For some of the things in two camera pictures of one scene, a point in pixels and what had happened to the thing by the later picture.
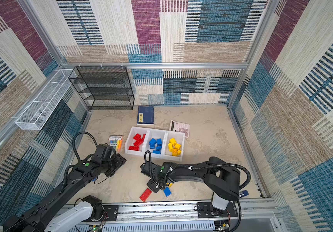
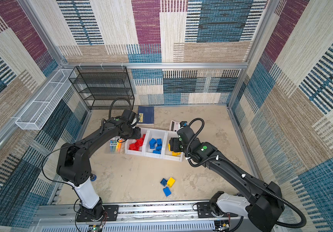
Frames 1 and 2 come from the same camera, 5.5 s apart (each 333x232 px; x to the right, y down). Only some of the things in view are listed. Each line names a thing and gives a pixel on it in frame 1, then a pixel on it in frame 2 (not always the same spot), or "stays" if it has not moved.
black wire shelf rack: [104, 87] stays
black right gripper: [153, 186] to [174, 142]
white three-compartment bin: [161, 143] stays
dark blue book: [145, 115] stays
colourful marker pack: [116, 141] stays
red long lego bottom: [145, 195] to [139, 141]
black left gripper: [119, 161] to [137, 135]
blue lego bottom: [167, 191] stays
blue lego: [152, 142] stays
